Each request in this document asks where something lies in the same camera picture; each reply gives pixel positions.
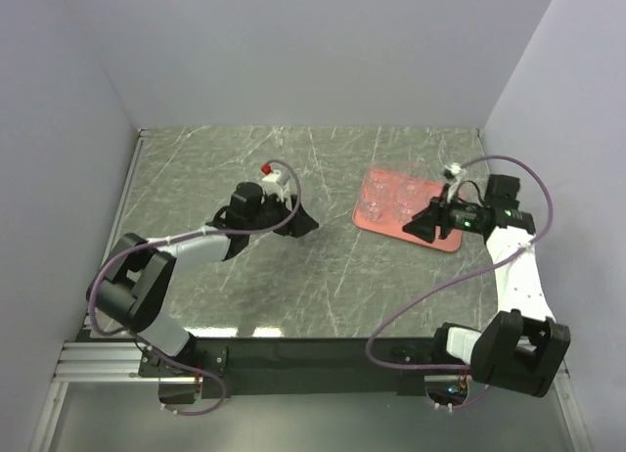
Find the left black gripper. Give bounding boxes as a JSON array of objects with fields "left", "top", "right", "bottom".
[{"left": 246, "top": 189, "right": 319, "bottom": 238}]

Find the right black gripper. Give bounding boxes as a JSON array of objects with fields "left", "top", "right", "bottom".
[{"left": 401, "top": 183, "right": 482, "bottom": 244}]

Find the clear square glass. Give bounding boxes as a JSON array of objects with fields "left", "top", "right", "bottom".
[{"left": 357, "top": 195, "right": 386, "bottom": 222}]

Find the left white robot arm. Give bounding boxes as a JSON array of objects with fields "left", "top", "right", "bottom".
[{"left": 87, "top": 182, "right": 319, "bottom": 376}]

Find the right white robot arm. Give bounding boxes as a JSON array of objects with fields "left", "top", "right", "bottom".
[{"left": 403, "top": 175, "right": 571, "bottom": 397}]

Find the pink plastic tray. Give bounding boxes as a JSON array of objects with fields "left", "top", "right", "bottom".
[{"left": 352, "top": 170, "right": 462, "bottom": 252}]

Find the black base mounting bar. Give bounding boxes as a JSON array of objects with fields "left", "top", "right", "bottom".
[{"left": 138, "top": 338, "right": 469, "bottom": 404}]

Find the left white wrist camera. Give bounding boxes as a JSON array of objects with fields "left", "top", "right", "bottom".
[{"left": 261, "top": 163, "right": 291, "bottom": 202}]

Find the aluminium rail frame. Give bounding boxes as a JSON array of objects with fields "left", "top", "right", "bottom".
[{"left": 28, "top": 128, "right": 148, "bottom": 452}]

